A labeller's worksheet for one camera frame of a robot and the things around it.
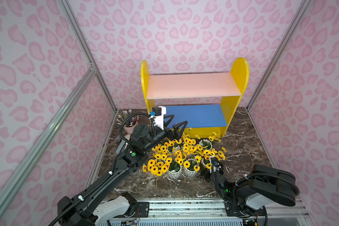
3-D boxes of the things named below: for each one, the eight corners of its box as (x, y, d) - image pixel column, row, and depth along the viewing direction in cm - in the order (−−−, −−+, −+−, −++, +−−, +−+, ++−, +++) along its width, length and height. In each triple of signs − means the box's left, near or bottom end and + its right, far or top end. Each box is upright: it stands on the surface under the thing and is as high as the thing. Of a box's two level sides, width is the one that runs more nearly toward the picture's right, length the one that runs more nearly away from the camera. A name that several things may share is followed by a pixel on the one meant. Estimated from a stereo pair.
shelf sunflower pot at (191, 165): (182, 175, 87) (183, 165, 75) (185, 163, 92) (186, 152, 80) (196, 179, 85) (199, 169, 73) (198, 167, 90) (202, 156, 78)
